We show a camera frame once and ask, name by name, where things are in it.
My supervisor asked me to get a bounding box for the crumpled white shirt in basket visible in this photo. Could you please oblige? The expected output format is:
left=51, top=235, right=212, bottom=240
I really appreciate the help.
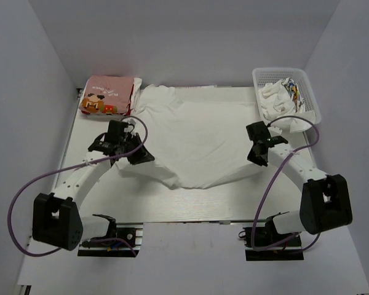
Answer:
left=256, top=77, right=316, bottom=124

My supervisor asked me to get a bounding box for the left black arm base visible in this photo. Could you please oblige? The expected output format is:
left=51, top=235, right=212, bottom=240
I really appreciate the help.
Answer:
left=77, top=224, right=144, bottom=258

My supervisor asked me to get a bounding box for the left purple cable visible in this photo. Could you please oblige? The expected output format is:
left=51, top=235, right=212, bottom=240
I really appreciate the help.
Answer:
left=7, top=116, right=149, bottom=258

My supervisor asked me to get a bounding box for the pink folded t shirt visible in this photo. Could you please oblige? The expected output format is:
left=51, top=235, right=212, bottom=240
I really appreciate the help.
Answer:
left=78, top=75, right=134, bottom=116

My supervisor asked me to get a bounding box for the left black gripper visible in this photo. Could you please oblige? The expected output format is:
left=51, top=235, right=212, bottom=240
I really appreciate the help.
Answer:
left=120, top=132, right=154, bottom=165

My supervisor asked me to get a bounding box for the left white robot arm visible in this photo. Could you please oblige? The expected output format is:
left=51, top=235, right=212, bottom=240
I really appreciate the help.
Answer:
left=32, top=117, right=154, bottom=251

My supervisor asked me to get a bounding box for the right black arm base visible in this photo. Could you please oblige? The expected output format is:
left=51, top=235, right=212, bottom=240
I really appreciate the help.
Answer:
left=238, top=227, right=304, bottom=262

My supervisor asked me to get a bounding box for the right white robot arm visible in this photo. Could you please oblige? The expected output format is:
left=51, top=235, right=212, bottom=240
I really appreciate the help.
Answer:
left=246, top=122, right=353, bottom=251

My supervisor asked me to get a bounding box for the white plastic basket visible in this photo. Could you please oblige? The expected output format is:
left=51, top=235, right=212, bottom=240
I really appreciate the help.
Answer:
left=252, top=68, right=322, bottom=133

